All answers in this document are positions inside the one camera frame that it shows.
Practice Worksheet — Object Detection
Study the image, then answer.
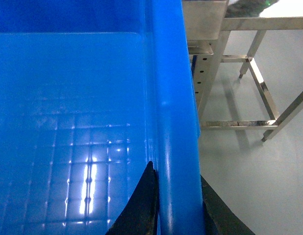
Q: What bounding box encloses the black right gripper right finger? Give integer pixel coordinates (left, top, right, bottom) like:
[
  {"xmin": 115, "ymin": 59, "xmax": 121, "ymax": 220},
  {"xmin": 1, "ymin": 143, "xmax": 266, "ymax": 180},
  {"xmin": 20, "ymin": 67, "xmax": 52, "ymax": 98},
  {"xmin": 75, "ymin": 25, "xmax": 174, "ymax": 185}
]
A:
[{"xmin": 201, "ymin": 177, "xmax": 254, "ymax": 235}]

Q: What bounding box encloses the blue plastic crate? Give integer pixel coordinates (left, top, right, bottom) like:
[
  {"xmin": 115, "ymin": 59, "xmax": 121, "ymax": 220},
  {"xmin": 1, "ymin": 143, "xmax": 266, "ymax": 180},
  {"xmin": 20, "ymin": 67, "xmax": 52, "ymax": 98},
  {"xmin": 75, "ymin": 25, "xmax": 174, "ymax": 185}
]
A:
[{"xmin": 0, "ymin": 0, "xmax": 205, "ymax": 235}]

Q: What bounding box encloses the stainless steel table frame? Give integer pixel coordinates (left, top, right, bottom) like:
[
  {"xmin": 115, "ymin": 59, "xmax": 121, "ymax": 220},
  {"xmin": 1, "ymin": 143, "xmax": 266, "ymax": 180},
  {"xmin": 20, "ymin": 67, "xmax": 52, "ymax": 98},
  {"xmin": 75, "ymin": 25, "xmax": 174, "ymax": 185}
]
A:
[{"xmin": 198, "ymin": 0, "xmax": 303, "ymax": 143}]

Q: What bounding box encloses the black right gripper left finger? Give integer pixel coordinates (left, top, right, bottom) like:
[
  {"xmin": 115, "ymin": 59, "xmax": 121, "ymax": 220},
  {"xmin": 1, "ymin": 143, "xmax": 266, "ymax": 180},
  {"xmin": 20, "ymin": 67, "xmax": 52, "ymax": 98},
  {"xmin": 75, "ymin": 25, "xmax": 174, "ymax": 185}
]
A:
[{"xmin": 106, "ymin": 161, "xmax": 159, "ymax": 235}]

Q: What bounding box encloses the metal shelf rack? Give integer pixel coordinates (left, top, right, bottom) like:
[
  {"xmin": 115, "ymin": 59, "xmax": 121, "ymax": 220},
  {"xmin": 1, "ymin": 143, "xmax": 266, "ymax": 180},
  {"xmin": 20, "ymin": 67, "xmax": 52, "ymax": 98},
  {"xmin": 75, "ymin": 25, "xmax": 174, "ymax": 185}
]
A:
[{"xmin": 182, "ymin": 0, "xmax": 230, "ymax": 97}]

